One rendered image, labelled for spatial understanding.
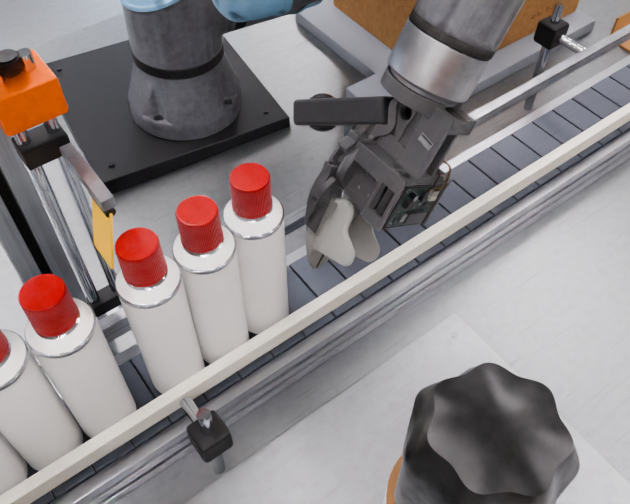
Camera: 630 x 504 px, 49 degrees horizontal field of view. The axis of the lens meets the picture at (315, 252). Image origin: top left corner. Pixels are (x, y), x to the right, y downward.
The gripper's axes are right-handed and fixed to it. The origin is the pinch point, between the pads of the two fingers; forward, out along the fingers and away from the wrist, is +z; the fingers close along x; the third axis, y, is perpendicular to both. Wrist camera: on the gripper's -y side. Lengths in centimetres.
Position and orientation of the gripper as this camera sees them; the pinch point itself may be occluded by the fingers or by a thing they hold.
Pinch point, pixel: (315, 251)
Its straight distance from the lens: 69.7
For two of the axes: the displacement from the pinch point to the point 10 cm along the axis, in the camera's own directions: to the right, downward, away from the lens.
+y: 6.0, 6.3, -4.9
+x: 6.9, -1.1, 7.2
